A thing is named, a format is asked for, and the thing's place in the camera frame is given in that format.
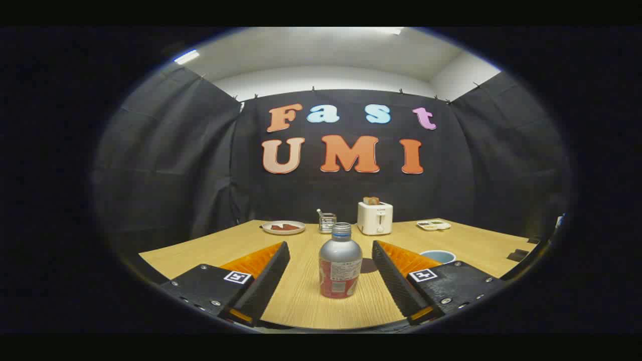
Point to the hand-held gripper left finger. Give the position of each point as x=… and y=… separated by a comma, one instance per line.
x=266, y=286

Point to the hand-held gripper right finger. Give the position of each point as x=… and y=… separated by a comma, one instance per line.
x=396, y=286

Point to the dark brown round coaster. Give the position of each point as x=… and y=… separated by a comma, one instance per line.
x=370, y=265

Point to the white cup with blue inside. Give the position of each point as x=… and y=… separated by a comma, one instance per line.
x=438, y=256

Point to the silver bottle with red label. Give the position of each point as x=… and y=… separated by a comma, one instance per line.
x=340, y=255

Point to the wooden table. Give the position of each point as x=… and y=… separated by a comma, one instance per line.
x=301, y=301

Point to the round white plate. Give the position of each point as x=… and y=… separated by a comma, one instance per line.
x=283, y=232

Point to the red-brown food pieces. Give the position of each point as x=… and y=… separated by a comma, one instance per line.
x=285, y=227

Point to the white divided dish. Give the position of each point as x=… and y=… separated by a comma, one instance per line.
x=434, y=225

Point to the white toaster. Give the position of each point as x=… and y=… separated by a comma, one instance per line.
x=374, y=218

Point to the toast slice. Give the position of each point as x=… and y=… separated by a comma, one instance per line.
x=371, y=200

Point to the small black block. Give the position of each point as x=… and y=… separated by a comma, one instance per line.
x=533, y=239
x=517, y=255

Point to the ceiling light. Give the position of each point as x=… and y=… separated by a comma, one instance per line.
x=186, y=56

